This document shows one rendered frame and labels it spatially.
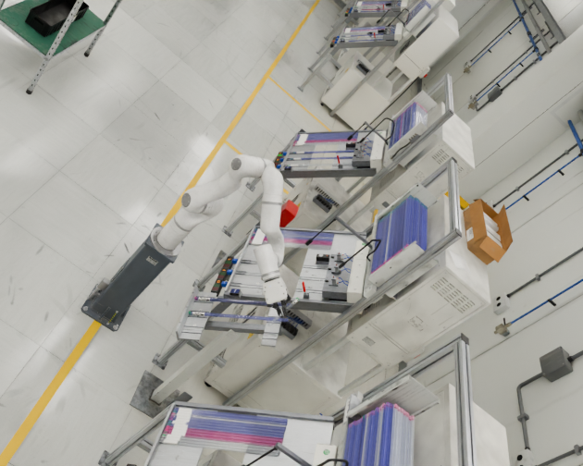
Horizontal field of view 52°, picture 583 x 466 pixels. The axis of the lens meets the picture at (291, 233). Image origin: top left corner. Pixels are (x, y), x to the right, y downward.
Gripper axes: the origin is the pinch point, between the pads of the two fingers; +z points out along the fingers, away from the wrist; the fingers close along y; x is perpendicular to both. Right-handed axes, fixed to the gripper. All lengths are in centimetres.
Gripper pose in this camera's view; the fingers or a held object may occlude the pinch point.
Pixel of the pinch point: (282, 312)
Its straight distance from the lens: 272.8
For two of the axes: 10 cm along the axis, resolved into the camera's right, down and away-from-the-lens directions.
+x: 3.0, 0.6, 9.5
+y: 9.1, -3.3, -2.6
